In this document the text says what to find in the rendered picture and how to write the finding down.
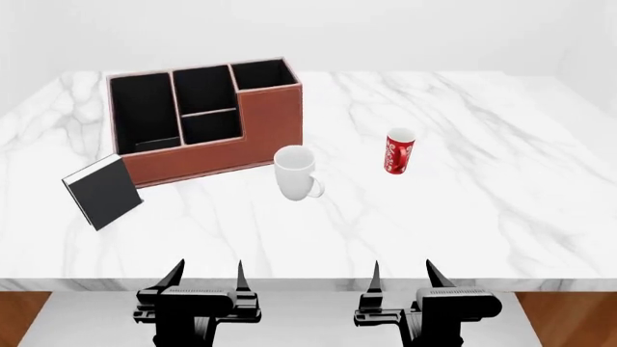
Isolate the white ceramic mug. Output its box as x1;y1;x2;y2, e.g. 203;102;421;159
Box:
272;145;326;202

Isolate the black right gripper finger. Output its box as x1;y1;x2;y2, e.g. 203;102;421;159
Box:
425;257;457;290
360;260;387;311

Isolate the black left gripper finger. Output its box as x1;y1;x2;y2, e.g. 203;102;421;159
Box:
136;257;186;308
234;259;258;308

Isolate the red patterned mug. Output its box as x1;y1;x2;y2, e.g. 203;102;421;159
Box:
384;127;417;175

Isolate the black book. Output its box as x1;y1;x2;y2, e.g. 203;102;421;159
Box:
61;152;145;232

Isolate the brown leather desk caddy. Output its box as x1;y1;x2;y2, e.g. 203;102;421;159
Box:
105;56;305;189

